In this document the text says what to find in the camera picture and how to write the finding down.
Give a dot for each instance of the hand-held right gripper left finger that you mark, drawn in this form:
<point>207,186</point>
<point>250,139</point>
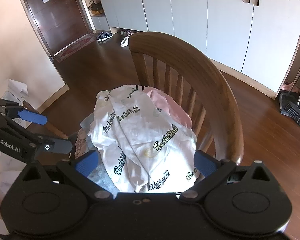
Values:
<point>86,164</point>

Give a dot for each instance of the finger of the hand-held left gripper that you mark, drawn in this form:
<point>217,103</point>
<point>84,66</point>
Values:
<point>61,146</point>
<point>31,116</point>

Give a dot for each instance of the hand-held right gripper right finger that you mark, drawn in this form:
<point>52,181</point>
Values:
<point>204,165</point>

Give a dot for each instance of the white printed garment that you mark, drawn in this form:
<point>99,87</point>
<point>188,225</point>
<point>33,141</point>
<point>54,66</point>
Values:
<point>140,135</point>

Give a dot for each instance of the pink patterned garment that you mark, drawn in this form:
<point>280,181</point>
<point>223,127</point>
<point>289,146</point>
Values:
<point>80,146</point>

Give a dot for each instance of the grey garment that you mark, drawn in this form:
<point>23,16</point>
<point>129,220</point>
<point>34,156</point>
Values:
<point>105,180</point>

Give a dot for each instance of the white cardboard box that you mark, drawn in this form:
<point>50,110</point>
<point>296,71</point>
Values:
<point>13,91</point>

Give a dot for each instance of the red doormat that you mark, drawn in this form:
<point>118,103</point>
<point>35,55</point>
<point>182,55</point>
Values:
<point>75,45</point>

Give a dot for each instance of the brown wooden door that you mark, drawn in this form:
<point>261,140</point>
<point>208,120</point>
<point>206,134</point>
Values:
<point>52,22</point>

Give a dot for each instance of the grey dustpan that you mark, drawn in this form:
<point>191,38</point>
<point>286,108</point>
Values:
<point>285,102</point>

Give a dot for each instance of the wooden chair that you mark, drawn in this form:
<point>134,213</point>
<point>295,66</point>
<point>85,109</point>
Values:
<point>202,62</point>

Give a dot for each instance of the broom and dustpan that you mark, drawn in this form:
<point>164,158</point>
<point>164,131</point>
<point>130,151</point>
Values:
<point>295,113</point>

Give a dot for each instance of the pair of dark sneakers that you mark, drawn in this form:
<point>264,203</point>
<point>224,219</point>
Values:
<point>104,36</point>

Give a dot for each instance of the pink cloth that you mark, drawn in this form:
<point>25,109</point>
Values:
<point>288,87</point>

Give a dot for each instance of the white slipper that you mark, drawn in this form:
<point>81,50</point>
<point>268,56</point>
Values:
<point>125,42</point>

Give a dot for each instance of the pair of small shoes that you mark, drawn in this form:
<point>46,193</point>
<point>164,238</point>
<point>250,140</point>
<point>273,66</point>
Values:
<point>126,32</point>

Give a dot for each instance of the white wall cabinet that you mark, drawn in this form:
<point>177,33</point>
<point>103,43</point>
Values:
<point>227,30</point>

